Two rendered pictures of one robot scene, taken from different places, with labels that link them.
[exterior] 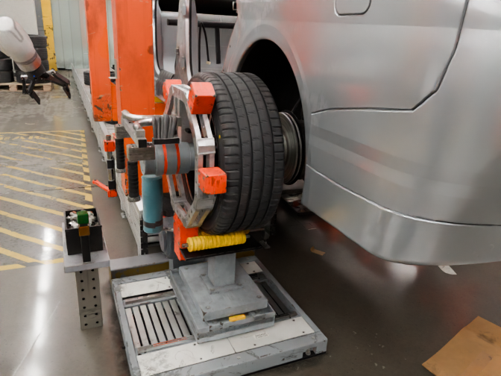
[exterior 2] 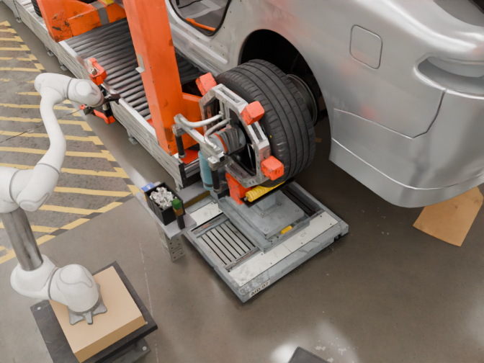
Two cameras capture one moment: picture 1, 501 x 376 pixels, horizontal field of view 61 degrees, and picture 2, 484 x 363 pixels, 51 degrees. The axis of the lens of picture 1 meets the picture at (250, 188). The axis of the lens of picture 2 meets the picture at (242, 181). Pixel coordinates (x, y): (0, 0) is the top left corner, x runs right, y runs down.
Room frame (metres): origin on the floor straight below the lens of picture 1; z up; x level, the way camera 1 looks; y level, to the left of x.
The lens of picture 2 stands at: (-0.41, 0.52, 2.52)
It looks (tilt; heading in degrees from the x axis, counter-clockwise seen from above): 44 degrees down; 353
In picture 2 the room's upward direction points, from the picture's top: 6 degrees counter-clockwise
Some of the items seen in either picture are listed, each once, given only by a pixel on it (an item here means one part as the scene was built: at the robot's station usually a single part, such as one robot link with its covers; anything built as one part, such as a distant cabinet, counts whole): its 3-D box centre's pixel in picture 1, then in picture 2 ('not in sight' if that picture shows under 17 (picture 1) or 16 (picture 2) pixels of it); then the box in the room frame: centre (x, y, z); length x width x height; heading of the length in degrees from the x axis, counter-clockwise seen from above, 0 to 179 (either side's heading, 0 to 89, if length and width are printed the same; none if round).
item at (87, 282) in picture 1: (87, 283); (168, 231); (1.68, 0.73, 0.21); 0.10 x 0.10 x 0.42; 25
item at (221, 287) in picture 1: (221, 263); (263, 193); (1.73, 0.12, 0.32); 0.40 x 0.30 x 0.28; 25
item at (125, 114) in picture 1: (148, 107); (199, 111); (1.69, 0.42, 1.03); 0.19 x 0.18 x 0.11; 115
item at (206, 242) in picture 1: (216, 240); (265, 187); (1.59, 0.13, 0.51); 0.29 x 0.06 x 0.06; 115
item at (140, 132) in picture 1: (159, 116); (221, 129); (1.51, 0.34, 1.03); 0.19 x 0.18 x 0.11; 115
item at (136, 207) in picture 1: (118, 165); (106, 91); (3.26, 1.08, 0.28); 2.47 x 0.09 x 0.22; 25
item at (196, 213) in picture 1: (185, 156); (233, 137); (1.66, 0.27, 0.85); 0.54 x 0.07 x 0.54; 25
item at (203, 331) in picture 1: (218, 295); (262, 212); (1.75, 0.13, 0.13); 0.50 x 0.36 x 0.10; 25
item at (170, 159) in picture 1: (168, 157); (222, 143); (1.63, 0.33, 0.85); 0.21 x 0.14 x 0.14; 115
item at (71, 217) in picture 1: (83, 228); (164, 202); (1.62, 0.70, 0.51); 0.20 x 0.14 x 0.13; 25
